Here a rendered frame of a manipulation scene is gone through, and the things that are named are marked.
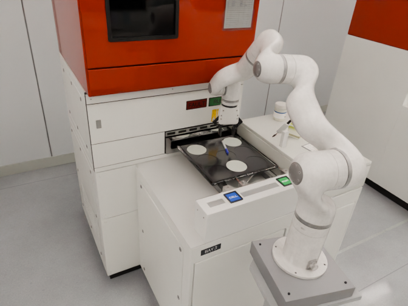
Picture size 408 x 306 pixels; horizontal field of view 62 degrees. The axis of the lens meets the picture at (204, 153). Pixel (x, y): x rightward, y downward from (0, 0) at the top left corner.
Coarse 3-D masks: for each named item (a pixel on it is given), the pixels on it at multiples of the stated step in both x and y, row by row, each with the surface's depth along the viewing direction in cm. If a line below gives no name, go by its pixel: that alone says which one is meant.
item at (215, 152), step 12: (192, 144) 176; (204, 144) 177; (216, 144) 178; (240, 144) 179; (192, 156) 166; (204, 156) 167; (216, 156) 168; (228, 156) 169; (240, 156) 169; (252, 156) 170; (204, 168) 158; (216, 168) 158; (252, 168) 160; (216, 180) 150
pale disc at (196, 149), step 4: (196, 144) 176; (188, 148) 173; (192, 148) 173; (196, 148) 173; (200, 148) 173; (204, 148) 174; (192, 152) 169; (196, 152) 169; (200, 152) 170; (204, 152) 170
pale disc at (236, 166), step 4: (232, 160) 165; (236, 160) 165; (228, 164) 162; (232, 164) 162; (236, 164) 162; (240, 164) 163; (244, 164) 163; (228, 168) 159; (232, 168) 159; (236, 168) 159; (240, 168) 159; (244, 168) 160
